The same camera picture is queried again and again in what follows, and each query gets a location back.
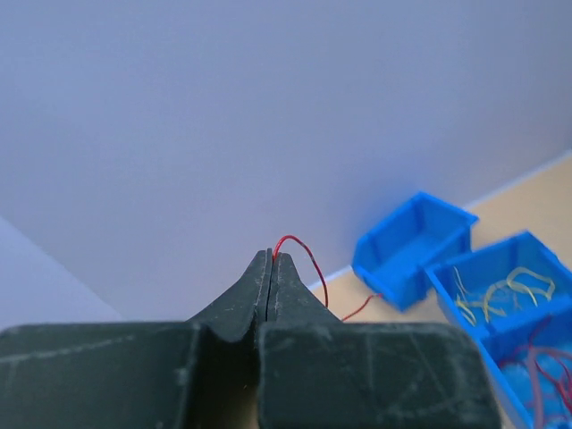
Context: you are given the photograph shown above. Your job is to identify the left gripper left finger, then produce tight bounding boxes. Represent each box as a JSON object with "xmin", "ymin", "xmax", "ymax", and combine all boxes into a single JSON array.
[{"xmin": 1, "ymin": 250, "xmax": 273, "ymax": 428}]

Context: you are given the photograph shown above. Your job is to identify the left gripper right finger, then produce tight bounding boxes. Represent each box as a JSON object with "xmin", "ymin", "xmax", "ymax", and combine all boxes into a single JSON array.
[{"xmin": 257, "ymin": 254, "xmax": 502, "ymax": 428}]

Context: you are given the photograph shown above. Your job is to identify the red wires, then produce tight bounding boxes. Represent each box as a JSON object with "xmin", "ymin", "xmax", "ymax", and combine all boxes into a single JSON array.
[{"xmin": 272, "ymin": 234, "xmax": 384, "ymax": 323}]

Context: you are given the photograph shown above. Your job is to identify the yellow wire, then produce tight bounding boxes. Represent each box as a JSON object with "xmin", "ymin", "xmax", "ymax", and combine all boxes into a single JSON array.
[{"xmin": 450, "ymin": 265, "xmax": 558, "ymax": 325}]

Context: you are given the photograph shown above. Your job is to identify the single red wire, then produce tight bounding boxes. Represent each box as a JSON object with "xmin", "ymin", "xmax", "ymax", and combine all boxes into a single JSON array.
[{"xmin": 498, "ymin": 315, "xmax": 572, "ymax": 429}]

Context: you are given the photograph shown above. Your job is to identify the blue bin rear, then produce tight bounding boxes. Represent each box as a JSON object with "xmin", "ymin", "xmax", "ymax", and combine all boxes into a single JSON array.
[{"xmin": 351, "ymin": 192, "xmax": 478, "ymax": 313}]

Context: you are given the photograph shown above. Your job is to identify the blue bin double front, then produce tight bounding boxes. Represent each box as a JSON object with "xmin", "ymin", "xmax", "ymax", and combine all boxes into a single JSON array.
[{"xmin": 425, "ymin": 231, "xmax": 571, "ymax": 428}]

